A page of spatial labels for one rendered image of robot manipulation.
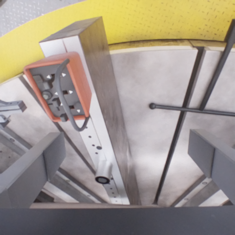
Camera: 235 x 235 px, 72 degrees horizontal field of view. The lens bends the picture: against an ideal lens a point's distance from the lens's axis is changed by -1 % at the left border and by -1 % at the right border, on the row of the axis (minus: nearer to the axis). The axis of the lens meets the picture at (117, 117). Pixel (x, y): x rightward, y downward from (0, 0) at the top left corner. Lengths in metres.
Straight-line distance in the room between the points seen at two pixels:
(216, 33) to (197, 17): 0.16
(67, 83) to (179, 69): 0.66
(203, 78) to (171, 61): 0.21
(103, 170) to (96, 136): 0.19
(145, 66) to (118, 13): 0.42
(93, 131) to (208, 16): 0.98
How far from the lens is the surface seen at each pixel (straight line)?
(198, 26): 1.27
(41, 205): 1.10
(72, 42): 0.57
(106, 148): 0.82
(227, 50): 0.99
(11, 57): 1.62
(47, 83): 0.45
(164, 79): 1.00
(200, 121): 1.23
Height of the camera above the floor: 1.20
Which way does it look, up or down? 50 degrees down
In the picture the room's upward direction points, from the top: 169 degrees counter-clockwise
